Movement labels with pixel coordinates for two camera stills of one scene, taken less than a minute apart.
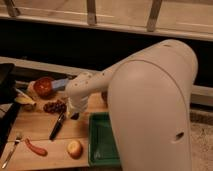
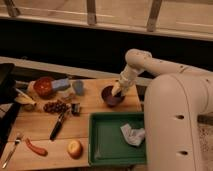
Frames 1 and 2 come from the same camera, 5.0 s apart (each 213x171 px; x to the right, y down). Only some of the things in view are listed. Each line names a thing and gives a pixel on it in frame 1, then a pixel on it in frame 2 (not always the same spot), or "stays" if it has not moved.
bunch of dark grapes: [55, 107] stays
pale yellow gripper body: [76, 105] -> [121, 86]
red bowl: [43, 86] stays
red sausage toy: [34, 150] stays
